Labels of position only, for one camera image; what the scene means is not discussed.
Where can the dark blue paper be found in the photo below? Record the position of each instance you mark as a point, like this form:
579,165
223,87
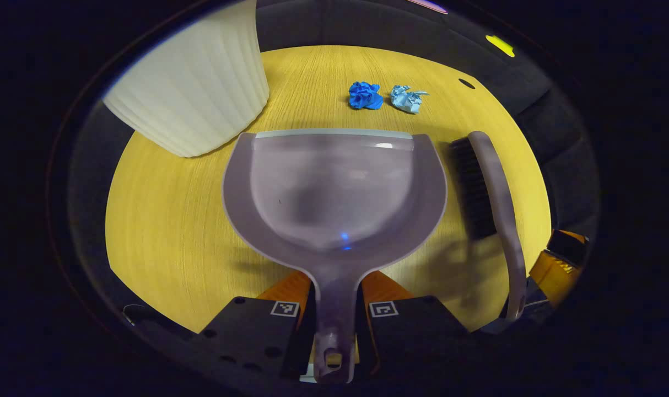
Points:
365,95

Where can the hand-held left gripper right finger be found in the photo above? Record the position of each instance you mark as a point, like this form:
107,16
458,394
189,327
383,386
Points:
417,331

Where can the light blue paper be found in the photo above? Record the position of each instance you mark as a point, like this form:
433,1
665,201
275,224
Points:
405,99

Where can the small grey broom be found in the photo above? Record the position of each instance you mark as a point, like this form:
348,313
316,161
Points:
502,193

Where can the white ribbed garbage bin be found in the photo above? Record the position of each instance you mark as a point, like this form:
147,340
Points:
202,82

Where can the grey plastic dustpan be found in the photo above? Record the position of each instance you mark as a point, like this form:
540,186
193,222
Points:
334,193

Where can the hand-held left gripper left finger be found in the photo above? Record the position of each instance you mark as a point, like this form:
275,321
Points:
246,331

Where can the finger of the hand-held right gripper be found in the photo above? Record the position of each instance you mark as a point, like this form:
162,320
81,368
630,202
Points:
552,275
566,245

